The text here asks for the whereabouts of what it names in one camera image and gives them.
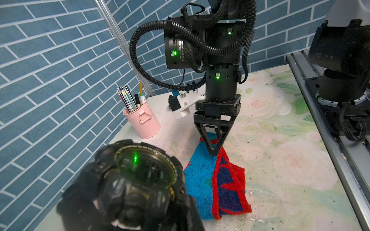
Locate red blue towel cloth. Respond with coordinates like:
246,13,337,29
184,138,252,220

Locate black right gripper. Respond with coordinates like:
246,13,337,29
194,94,241,156

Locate black corrugated cable hose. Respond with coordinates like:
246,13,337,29
129,0,257,91

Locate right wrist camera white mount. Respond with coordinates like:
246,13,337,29
168,89,206,120

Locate pens in cup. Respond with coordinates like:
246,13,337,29
116,85,146,115

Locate pink pen holder cup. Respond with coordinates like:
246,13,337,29
123,102,161,139

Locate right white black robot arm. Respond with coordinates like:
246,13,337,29
164,1,256,156

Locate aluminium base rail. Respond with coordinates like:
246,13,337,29
286,50,370,231

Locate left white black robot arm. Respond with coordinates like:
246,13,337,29
306,1,370,142

